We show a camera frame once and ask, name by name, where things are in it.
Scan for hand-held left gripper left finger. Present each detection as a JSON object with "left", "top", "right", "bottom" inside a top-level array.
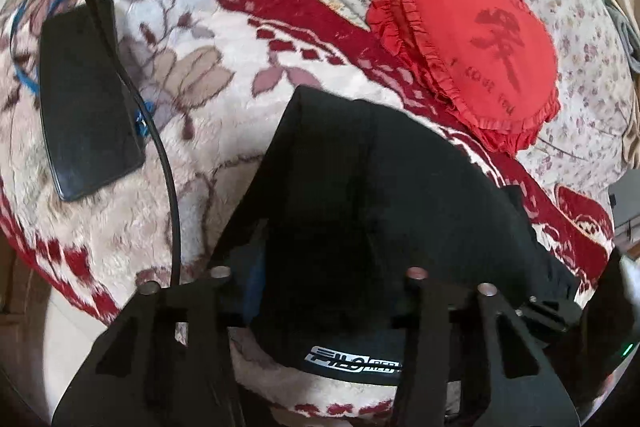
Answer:
[{"left": 51, "top": 223, "right": 271, "bottom": 427}]

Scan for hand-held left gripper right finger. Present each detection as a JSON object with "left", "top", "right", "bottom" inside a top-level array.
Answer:
[{"left": 394, "top": 266, "right": 582, "bottom": 427}]

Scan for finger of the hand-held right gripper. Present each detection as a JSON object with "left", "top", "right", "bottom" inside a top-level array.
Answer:
[{"left": 517, "top": 294, "right": 585, "bottom": 349}]

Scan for black pants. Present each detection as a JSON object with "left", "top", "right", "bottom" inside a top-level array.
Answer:
[{"left": 200, "top": 86, "right": 583, "bottom": 384}]

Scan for beige cloth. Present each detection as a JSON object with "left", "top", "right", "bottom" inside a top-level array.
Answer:
[{"left": 620, "top": 117, "right": 640, "bottom": 172}]

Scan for red and cream floral blanket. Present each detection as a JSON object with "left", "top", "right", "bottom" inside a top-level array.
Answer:
[{"left": 0, "top": 0, "right": 617, "bottom": 419}]

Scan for red ruffled heart pillow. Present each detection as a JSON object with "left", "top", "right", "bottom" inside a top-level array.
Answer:
[{"left": 365, "top": 0, "right": 562, "bottom": 155}]

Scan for grey cloth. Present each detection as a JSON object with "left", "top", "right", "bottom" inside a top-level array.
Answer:
[{"left": 607, "top": 4, "right": 640, "bottom": 75}]

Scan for black cable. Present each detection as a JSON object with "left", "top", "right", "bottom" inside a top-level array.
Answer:
[{"left": 30, "top": 0, "right": 183, "bottom": 289}]

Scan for blue cable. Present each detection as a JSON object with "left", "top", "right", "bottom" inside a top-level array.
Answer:
[{"left": 11, "top": 0, "right": 150, "bottom": 138}]

